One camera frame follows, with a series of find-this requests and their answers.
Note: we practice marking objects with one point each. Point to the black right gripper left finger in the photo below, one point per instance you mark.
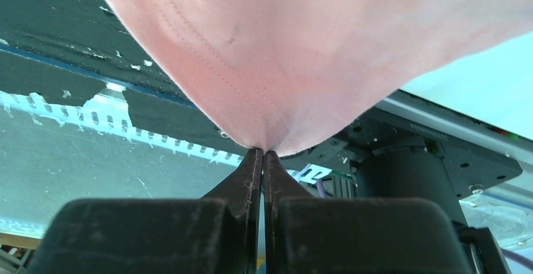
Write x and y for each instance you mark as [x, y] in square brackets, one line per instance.
[217, 233]

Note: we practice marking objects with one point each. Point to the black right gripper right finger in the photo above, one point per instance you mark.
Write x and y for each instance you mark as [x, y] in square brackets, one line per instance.
[401, 221]

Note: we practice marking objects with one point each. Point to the salmon pink t shirt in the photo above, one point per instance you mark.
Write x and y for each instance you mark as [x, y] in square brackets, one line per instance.
[285, 75]

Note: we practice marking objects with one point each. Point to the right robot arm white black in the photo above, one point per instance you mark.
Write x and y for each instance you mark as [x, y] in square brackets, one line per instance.
[405, 218]

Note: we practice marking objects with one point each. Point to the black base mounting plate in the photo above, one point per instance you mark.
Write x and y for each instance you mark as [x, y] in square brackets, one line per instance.
[68, 50]

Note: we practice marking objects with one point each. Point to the white slotted cable duct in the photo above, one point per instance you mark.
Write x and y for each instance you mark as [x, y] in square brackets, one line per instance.
[109, 116]

